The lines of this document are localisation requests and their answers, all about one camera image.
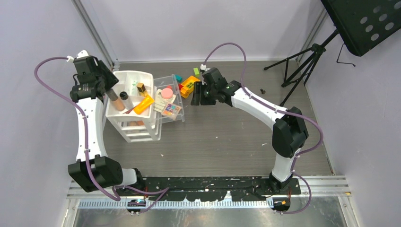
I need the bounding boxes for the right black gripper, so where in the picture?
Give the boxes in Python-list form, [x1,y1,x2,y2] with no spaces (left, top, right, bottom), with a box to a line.
[191,81,217,105]

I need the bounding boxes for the foundation tube grey cap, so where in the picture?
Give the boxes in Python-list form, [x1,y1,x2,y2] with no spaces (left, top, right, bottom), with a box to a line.
[106,89,125,111]

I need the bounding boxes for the white plastic drawer organizer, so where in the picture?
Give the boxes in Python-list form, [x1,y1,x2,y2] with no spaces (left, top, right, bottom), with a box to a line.
[105,70,161,142]

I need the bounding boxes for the small pink round puff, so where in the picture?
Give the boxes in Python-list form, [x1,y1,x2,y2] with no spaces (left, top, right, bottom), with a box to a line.
[161,87,174,99]

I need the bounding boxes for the gold black lipstick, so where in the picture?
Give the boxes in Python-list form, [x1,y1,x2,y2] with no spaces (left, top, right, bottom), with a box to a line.
[136,83,148,97]

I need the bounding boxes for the clear plastic drawer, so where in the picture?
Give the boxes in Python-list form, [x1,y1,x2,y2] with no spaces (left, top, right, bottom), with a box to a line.
[153,74,185,123]

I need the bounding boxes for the red makeup pencil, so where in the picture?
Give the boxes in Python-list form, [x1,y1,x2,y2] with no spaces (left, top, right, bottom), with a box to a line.
[124,107,136,114]

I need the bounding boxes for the eyeshadow palette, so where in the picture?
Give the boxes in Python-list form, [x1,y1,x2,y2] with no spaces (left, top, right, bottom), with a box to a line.
[161,103,181,120]

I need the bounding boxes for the orange cream tube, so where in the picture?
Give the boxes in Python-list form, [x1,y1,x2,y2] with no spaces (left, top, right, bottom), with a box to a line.
[133,95,155,114]

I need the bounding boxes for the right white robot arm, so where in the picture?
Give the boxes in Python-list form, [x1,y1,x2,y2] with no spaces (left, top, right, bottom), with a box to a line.
[191,68,309,194]

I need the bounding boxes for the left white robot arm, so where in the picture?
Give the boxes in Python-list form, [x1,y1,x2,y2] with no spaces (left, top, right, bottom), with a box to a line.
[68,51,146,196]

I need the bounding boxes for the green toy block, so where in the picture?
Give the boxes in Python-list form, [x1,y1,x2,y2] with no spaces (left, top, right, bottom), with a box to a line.
[193,68,200,78]

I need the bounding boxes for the yellow toy block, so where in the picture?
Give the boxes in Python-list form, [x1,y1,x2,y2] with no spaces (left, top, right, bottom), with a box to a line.
[179,76,200,98]

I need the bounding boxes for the teal toy block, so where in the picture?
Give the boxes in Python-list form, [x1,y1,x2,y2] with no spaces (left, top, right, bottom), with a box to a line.
[174,74,183,83]

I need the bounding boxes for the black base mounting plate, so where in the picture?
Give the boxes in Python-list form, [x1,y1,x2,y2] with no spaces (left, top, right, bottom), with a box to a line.
[114,176,301,203]

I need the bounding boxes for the black tripod stand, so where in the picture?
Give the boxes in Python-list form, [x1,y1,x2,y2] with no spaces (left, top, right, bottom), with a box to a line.
[264,0,401,106]

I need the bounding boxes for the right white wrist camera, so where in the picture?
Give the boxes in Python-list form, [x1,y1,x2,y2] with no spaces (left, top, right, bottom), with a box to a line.
[199,64,209,73]

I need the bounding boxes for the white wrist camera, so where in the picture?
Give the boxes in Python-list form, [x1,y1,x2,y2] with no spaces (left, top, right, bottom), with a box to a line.
[66,50,89,62]
[199,64,209,73]

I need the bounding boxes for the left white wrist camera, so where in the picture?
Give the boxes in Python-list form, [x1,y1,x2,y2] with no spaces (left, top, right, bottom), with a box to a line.
[66,50,89,62]

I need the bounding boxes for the aluminium rail frame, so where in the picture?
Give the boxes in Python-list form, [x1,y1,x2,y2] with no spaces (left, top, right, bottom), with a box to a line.
[67,176,352,212]

